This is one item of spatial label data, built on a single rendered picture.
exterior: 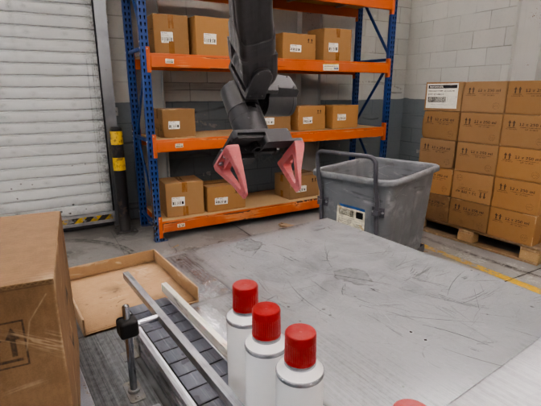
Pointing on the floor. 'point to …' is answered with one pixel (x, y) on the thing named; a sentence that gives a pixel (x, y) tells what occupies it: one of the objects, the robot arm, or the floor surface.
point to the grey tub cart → (377, 195)
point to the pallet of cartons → (485, 163)
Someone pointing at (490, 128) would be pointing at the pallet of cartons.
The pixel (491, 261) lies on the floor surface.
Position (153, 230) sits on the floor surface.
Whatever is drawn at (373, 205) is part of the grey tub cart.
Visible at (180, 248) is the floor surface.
